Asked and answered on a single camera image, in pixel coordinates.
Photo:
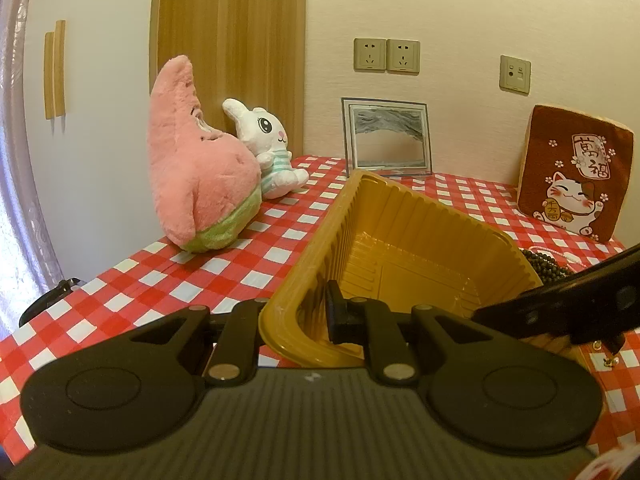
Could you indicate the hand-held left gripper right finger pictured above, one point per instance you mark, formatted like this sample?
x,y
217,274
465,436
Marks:
x,y
334,310

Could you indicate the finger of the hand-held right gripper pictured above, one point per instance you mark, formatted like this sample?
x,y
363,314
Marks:
x,y
575,305

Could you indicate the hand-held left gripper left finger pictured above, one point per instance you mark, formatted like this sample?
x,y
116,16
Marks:
x,y
245,325

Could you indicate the yellow plastic tray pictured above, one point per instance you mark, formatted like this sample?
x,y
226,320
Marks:
x,y
400,220

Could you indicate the small gold clasp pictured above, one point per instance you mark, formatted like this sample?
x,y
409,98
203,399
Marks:
x,y
611,361

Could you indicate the red white checkered tablecloth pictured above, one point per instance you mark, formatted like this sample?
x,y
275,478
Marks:
x,y
150,285

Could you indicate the brown lucky cat cushion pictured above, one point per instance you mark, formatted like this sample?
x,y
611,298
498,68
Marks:
x,y
560,160

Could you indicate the pink starfish plush toy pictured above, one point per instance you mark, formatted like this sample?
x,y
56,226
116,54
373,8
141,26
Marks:
x,y
200,170

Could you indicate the red white printed cloth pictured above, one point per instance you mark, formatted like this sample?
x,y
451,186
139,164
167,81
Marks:
x,y
607,465

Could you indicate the white rabbit plush toy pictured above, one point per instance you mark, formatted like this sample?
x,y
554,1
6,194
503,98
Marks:
x,y
265,130

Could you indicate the black chair part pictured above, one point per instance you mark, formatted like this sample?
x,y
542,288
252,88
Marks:
x,y
50,300

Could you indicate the light purple curtain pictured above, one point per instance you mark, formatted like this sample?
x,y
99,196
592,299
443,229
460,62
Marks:
x,y
17,210

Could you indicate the sand art picture frame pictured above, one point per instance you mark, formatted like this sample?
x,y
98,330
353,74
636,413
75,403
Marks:
x,y
387,135

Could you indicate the beige wall data socket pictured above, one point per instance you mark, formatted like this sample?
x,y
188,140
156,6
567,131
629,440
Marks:
x,y
515,74

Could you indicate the beige wall power socket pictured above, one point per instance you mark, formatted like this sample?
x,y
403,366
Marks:
x,y
370,54
404,56

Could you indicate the wooden wall panel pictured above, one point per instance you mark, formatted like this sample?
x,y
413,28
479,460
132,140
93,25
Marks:
x,y
230,35

